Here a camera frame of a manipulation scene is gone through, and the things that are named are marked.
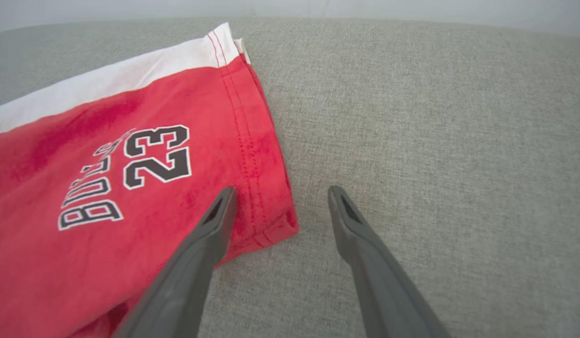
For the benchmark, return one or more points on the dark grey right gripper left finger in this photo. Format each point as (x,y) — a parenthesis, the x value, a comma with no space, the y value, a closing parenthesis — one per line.
(186,277)

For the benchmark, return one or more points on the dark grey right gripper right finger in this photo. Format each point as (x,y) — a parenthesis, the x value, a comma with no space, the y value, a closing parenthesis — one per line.
(379,281)

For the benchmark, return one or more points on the red shorts with white stripe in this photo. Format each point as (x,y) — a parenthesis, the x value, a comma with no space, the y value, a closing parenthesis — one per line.
(59,281)

